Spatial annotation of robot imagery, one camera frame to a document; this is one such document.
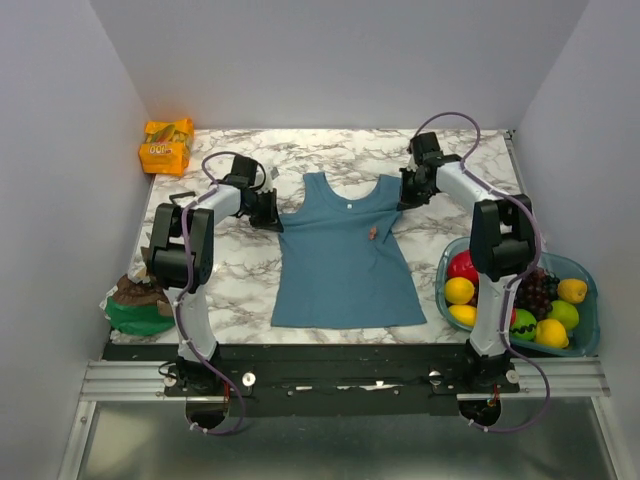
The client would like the black brooch box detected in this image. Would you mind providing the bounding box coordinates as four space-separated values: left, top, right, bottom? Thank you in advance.
169 191 196 205

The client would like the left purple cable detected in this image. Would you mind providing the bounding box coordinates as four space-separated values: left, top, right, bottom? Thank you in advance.
179 150 249 436

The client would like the teal glass fruit bowl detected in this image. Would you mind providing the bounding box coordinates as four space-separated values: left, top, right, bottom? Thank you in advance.
436 237 600 357

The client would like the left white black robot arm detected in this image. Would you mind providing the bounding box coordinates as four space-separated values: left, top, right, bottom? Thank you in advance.
146 151 284 395

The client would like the yellow lemon front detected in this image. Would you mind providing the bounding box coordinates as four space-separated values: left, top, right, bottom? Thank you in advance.
534 318 569 349

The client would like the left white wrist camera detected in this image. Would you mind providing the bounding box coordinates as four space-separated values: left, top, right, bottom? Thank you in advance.
259 166 279 193

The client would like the purple cable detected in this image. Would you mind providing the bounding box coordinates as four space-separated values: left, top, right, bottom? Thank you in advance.
179 150 249 436
409 111 551 434

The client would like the purple grapes bunch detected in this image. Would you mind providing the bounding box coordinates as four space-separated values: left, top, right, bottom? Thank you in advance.
514 267 560 320

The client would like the yellow lemon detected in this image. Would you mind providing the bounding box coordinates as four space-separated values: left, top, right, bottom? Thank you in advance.
448 304 477 328
534 318 569 349
444 277 476 305

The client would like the blue tank top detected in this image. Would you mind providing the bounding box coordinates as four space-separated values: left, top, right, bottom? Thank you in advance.
271 172 426 329

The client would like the yellow lemon upper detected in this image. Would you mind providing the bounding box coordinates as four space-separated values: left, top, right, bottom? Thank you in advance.
444 277 476 305

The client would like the orange snack packet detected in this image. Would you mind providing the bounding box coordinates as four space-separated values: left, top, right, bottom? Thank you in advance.
138 118 194 177

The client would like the yellow lemon lower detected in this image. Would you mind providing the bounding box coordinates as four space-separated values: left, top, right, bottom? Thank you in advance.
448 304 477 328

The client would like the brown green snack bag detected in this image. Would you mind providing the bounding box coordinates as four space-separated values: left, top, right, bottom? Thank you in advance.
100 240 175 338

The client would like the red dragon fruit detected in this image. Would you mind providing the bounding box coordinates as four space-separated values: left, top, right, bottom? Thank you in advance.
447 250 479 285

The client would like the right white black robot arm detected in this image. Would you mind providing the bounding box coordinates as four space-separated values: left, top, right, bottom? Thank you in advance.
397 132 539 392

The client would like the green apple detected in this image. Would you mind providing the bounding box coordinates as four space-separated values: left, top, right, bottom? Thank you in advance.
547 299 580 332

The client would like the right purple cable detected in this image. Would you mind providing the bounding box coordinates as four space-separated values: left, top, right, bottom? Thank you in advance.
409 111 551 434

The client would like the aluminium frame rail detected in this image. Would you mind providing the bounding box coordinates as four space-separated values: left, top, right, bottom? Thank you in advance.
80 357 611 402

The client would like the green toy with black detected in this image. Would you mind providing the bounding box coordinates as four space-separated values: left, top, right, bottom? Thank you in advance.
509 309 537 341

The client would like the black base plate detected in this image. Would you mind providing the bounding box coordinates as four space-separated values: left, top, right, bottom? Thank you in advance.
103 344 519 426

